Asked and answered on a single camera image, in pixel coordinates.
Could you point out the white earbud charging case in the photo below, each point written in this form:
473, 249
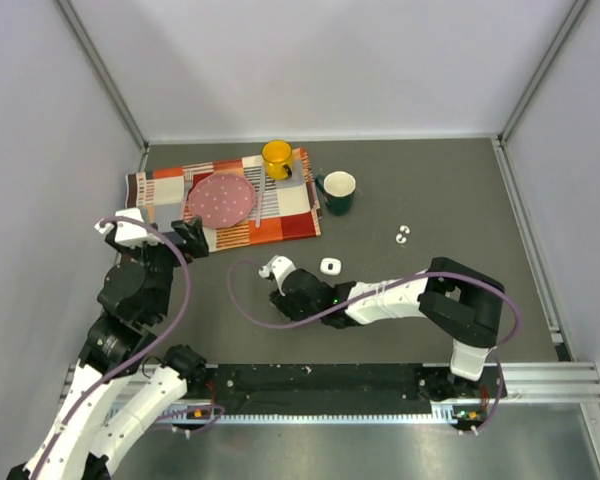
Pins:
330, 266

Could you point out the aluminium frame rail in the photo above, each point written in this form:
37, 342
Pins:
552, 382

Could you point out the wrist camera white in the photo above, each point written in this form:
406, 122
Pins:
131, 235
277, 269

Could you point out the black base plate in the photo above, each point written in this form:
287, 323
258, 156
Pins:
336, 388

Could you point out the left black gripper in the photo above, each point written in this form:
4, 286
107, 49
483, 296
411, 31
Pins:
195, 244

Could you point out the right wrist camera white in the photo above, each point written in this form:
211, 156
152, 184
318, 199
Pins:
277, 269

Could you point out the patterned orange placemat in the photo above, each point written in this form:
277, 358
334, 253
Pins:
291, 207

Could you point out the lilac fork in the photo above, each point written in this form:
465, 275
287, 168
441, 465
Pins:
188, 178

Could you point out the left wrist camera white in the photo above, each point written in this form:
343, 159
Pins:
131, 235

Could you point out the lilac knife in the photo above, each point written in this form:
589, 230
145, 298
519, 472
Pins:
260, 198

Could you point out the yellow mug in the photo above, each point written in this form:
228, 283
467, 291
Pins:
277, 157

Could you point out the dark green mug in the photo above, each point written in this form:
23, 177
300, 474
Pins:
338, 189

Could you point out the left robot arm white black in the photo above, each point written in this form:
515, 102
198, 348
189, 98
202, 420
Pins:
87, 440

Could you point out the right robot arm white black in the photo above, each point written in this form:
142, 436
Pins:
463, 303

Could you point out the grey slotted cable duct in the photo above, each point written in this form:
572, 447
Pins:
438, 414

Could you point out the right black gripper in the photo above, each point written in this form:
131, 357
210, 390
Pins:
285, 304

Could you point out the pink dotted plate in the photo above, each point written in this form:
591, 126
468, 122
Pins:
222, 200

